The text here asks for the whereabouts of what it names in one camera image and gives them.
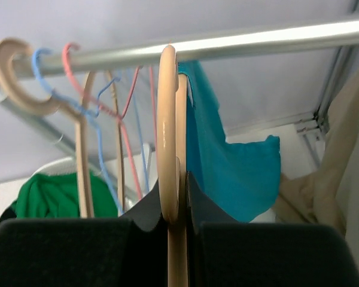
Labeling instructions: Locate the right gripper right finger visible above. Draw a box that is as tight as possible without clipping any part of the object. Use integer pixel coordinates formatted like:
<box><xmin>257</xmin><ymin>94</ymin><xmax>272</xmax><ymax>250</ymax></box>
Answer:
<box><xmin>187</xmin><ymin>173</ymin><xmax>359</xmax><ymax>286</ymax></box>

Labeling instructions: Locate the white plastic laundry basket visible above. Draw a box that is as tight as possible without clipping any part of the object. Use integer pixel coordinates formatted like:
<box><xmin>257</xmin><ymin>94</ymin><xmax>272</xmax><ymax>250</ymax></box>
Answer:
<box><xmin>33</xmin><ymin>157</ymin><xmax>77</xmax><ymax>176</ymax></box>

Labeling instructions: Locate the teal t shirt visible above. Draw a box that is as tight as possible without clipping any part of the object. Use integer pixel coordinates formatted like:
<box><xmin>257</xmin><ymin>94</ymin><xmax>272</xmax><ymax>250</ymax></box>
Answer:
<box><xmin>178</xmin><ymin>61</ymin><xmax>281</xmax><ymax>222</ymax></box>

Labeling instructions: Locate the wooden hanger with teal shirt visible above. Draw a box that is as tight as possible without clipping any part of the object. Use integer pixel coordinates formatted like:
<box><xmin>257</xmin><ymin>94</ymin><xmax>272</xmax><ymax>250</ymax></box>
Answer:
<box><xmin>156</xmin><ymin>45</ymin><xmax>188</xmax><ymax>286</ymax></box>

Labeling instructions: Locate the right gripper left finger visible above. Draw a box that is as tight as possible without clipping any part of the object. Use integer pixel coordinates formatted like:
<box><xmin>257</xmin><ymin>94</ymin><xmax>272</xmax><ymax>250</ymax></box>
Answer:
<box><xmin>0</xmin><ymin>187</ymin><xmax>168</xmax><ymax>286</ymax></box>

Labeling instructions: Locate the green t shirt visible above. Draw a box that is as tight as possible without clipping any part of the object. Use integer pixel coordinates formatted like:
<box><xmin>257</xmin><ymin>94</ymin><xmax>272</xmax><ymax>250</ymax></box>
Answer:
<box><xmin>10</xmin><ymin>173</ymin><xmax>118</xmax><ymax>218</ymax></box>

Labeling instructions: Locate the beige wooden hanger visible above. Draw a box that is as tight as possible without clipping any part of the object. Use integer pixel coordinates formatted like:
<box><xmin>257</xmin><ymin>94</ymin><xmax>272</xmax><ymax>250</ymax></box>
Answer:
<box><xmin>0</xmin><ymin>37</ymin><xmax>126</xmax><ymax>219</ymax></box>

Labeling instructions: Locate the metal clothes rack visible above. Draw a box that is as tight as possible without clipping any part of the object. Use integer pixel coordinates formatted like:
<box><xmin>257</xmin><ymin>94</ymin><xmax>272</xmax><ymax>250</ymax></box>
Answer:
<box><xmin>0</xmin><ymin>14</ymin><xmax>359</xmax><ymax>104</ymax></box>

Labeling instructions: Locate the pink wire hanger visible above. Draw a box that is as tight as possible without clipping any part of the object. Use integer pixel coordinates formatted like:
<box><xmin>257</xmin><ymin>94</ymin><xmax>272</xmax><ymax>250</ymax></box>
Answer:
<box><xmin>62</xmin><ymin>42</ymin><xmax>150</xmax><ymax>199</ymax></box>

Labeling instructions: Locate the beige t shirt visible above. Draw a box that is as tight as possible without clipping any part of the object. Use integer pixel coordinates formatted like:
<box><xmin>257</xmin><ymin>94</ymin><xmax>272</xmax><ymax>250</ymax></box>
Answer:
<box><xmin>272</xmin><ymin>69</ymin><xmax>359</xmax><ymax>234</ymax></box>

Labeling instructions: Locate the light blue wire hanger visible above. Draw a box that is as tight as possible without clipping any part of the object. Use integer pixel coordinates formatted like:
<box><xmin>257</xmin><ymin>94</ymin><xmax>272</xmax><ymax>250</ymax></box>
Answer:
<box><xmin>32</xmin><ymin>48</ymin><xmax>150</xmax><ymax>215</ymax></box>

